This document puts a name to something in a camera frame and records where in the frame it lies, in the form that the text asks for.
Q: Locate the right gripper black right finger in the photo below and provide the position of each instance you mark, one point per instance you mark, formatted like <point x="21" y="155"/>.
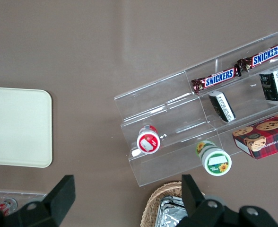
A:
<point x="193" y="198"/>

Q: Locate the cream plastic serving tray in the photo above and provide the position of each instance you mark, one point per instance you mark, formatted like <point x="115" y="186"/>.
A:
<point x="16" y="127"/>

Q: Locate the red lid white cup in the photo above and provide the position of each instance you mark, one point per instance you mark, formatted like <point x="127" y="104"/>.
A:
<point x="148" y="143"/>

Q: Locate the oval light wicker basket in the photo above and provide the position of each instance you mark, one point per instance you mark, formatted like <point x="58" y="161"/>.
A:
<point x="150" y="205"/>

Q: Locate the red tartan cookie box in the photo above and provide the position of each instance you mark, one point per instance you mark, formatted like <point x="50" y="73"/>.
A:
<point x="266" y="137"/>

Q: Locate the clear acrylic bottle rack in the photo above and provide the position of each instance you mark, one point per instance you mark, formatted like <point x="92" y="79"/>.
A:
<point x="35" y="196"/>

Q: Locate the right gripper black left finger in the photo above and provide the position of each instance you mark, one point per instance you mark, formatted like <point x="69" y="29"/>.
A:
<point x="58" y="201"/>

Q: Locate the green lid sunflower cup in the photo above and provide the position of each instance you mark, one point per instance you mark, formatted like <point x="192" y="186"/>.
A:
<point x="215" y="162"/>

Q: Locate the stacked aluminium foil trays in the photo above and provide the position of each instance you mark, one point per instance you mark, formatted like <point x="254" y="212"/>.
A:
<point x="169" y="212"/>

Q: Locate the small black white box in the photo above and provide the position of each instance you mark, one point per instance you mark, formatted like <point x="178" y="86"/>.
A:
<point x="221" y="106"/>
<point x="273" y="86"/>

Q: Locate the clear acrylic stepped display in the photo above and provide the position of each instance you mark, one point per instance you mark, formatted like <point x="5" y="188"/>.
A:
<point x="153" y="101"/>

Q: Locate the red cola bottle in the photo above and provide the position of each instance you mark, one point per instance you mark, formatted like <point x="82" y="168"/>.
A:
<point x="10" y="203"/>

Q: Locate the Snickers chocolate bar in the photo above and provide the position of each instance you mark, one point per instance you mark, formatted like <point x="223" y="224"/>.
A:
<point x="266" y="55"/>
<point x="218" y="79"/>

